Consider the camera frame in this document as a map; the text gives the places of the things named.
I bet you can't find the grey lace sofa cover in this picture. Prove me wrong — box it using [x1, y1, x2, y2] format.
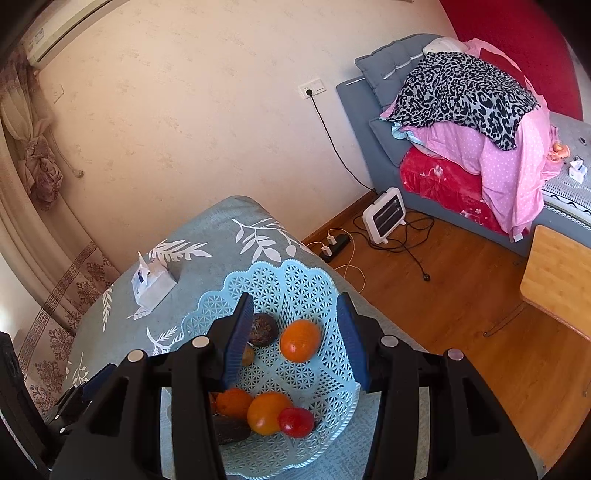
[538, 111, 591, 222]

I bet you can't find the floral tied curtain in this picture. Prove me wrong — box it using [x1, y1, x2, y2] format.
[0, 46, 86, 210]

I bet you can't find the white space heater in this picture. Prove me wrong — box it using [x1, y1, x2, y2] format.
[362, 187, 408, 244]

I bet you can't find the beige patterned curtain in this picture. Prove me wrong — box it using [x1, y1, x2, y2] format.
[0, 124, 122, 416]

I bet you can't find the black heater cable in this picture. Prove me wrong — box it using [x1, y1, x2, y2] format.
[353, 215, 437, 282]

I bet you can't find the white pillow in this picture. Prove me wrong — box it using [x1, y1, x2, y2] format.
[422, 37, 469, 55]

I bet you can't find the grey sofa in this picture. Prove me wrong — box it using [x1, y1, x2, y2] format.
[335, 33, 591, 259]

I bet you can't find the white tissue pack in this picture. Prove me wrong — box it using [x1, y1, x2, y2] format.
[131, 251, 178, 311]

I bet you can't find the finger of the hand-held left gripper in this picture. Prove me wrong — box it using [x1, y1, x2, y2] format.
[44, 363, 118, 435]

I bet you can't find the white charging cable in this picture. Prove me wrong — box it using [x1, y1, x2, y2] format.
[305, 228, 368, 294]

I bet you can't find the pink polka dot quilt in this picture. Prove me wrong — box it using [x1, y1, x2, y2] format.
[379, 39, 561, 241]

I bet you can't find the grey-blue leaf print bedspread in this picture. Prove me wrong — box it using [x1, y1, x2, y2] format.
[65, 195, 548, 480]

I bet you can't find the leopard print blanket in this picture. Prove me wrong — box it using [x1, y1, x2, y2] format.
[381, 52, 540, 152]

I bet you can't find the red tomato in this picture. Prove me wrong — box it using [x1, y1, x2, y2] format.
[277, 407, 315, 439]

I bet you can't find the wooden folding table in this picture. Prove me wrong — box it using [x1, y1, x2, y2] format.
[482, 224, 591, 342]

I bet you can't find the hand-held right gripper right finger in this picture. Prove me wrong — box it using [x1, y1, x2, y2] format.
[336, 292, 539, 480]

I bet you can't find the black power strip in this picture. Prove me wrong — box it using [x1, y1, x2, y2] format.
[320, 233, 351, 263]

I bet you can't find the black power cable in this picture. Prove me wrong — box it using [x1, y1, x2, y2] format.
[308, 92, 377, 192]

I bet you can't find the red fabric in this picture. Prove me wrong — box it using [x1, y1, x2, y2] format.
[438, 0, 585, 123]

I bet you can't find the grey quilted cushion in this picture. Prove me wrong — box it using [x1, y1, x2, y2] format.
[355, 33, 444, 107]

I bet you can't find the red floral blanket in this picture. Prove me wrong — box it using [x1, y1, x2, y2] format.
[399, 148, 529, 236]

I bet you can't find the light blue plastic basket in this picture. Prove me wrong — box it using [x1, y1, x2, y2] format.
[182, 259, 370, 477]

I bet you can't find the dark purple passion fruit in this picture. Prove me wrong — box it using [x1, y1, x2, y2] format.
[248, 313, 279, 348]
[213, 415, 252, 445]

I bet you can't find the grey sofa cushion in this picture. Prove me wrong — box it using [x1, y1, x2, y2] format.
[369, 117, 407, 167]

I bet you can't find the white air conditioner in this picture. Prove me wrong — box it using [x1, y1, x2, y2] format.
[25, 0, 130, 70]

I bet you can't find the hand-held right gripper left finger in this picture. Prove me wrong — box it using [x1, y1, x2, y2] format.
[48, 292, 254, 480]

